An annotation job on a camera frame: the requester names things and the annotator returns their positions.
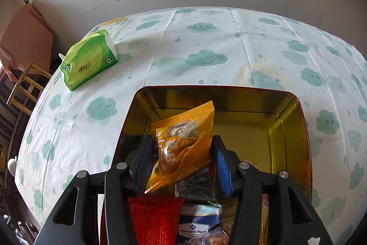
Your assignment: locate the red snack pack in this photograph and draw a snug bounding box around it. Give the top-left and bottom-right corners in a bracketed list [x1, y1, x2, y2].
[128, 196, 184, 245]

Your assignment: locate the clear fried twist snack bag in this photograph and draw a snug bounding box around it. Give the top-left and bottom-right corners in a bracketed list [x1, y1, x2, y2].
[195, 217, 234, 245]

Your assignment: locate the cloud pattern tablecloth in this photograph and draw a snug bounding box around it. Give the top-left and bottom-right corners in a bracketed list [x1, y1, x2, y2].
[15, 8, 366, 244]

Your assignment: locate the orange snack packet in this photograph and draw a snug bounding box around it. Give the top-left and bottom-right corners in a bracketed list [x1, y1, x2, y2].
[144, 101, 215, 194]

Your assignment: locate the wooden stool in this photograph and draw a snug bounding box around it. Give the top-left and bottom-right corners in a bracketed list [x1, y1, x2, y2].
[6, 60, 52, 116]

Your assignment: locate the pink cloth covered furniture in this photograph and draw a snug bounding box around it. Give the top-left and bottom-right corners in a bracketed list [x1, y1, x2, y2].
[1, 4, 53, 82]

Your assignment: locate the green tissue pack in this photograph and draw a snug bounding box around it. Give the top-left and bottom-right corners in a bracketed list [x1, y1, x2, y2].
[60, 29, 118, 91]

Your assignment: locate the grey seaweed snack pack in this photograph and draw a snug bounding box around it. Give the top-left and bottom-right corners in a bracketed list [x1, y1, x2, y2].
[175, 166, 215, 201]

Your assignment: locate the blue cracker pack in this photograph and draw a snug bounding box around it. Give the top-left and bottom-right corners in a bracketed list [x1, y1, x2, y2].
[176, 203, 222, 244]

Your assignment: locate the gold red toffee tin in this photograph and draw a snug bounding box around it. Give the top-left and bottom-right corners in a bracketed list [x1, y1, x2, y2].
[113, 85, 312, 198]

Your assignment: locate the white cup on floor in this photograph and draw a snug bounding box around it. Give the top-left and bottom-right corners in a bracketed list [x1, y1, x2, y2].
[8, 157, 17, 177]

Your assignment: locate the red white box snack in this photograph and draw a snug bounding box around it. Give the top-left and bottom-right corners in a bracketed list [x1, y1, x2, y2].
[261, 193, 269, 209]

